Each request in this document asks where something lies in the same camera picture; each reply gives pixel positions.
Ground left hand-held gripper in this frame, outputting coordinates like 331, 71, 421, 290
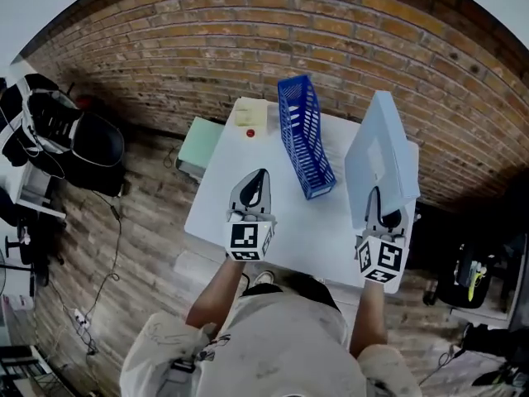
224, 168, 278, 263

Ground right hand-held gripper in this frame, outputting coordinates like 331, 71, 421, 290
354, 185, 409, 285

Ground blue mesh file holder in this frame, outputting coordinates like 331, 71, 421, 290
277, 74, 337, 201

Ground person's right forearm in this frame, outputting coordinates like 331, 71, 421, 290
349, 280, 390, 357

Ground person's left forearm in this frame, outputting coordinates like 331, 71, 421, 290
185, 257, 245, 331

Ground beige box with red button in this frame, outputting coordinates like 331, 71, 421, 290
233, 98, 269, 141

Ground white table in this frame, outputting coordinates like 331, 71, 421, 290
183, 97, 421, 295

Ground person's black trousers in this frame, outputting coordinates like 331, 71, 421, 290
239, 271, 342, 312

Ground black office chair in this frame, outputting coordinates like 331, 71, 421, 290
423, 237, 499, 310

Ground yellow green toy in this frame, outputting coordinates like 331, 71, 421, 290
465, 261, 487, 302

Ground person's white shirt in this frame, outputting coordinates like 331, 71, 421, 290
119, 294, 421, 397

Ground white power strip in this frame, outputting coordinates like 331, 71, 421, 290
72, 308, 92, 331

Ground white desk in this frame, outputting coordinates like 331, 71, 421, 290
15, 162, 68, 219

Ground black swivel chair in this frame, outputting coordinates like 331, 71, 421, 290
3, 215, 66, 287

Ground black standing fan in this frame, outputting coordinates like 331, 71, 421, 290
0, 248, 36, 298

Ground black floor cable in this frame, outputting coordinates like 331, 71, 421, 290
84, 188, 127, 318

